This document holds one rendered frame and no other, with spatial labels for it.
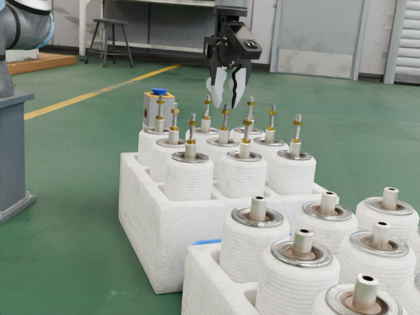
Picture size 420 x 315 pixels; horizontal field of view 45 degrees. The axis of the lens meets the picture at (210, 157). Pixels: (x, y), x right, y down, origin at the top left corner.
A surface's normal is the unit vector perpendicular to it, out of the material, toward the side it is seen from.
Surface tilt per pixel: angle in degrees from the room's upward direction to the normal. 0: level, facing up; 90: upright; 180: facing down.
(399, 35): 89
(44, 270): 0
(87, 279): 0
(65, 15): 90
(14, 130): 90
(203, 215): 90
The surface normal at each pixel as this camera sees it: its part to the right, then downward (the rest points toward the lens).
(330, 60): -0.14, 0.25
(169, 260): 0.35, 0.27
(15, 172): 0.99, 0.11
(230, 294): 0.07, -0.96
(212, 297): -0.93, 0.03
